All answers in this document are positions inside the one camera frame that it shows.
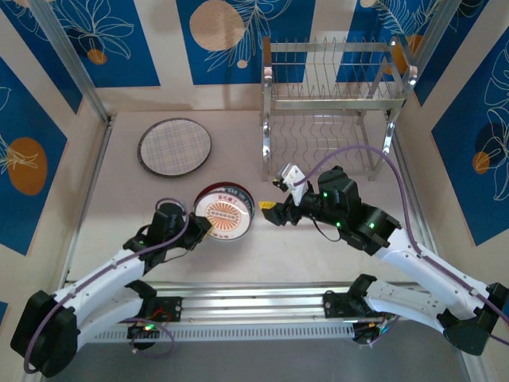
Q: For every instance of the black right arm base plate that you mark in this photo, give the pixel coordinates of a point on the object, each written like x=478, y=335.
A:
x=334, y=304

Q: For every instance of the white checkered plate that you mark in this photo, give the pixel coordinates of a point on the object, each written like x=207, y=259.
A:
x=175, y=175

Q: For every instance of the white plate red lettered rim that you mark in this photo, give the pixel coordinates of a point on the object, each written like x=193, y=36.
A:
x=251, y=213

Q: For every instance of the black plate red rim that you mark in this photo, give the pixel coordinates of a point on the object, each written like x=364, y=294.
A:
x=226, y=184

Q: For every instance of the steel two-tier dish rack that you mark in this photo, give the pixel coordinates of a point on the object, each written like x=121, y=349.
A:
x=338, y=104

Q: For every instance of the orange sunburst plate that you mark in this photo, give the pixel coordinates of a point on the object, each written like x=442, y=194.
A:
x=224, y=215

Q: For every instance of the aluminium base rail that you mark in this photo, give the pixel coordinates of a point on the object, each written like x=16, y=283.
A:
x=258, y=304

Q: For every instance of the aluminium side rail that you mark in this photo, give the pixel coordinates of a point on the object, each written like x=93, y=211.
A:
x=86, y=207
x=413, y=191

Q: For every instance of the small controller board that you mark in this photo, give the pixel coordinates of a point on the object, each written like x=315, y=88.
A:
x=145, y=329
x=367, y=332

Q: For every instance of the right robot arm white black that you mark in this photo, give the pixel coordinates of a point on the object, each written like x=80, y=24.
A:
x=425, y=274

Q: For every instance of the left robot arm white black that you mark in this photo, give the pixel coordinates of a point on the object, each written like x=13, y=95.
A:
x=111, y=314

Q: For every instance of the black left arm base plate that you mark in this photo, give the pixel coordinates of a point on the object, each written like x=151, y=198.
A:
x=175, y=308

